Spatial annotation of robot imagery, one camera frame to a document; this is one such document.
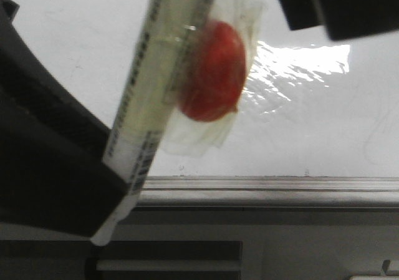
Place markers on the white whiteboard marker pen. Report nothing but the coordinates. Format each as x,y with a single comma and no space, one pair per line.
170,30

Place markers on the white whiteboard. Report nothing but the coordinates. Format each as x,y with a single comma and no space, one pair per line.
311,107

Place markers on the grey aluminium whiteboard frame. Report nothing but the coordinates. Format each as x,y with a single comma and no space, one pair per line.
270,192

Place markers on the red magnet taped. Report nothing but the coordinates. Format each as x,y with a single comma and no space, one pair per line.
209,94

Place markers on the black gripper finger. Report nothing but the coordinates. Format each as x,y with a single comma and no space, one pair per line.
342,19
52,175

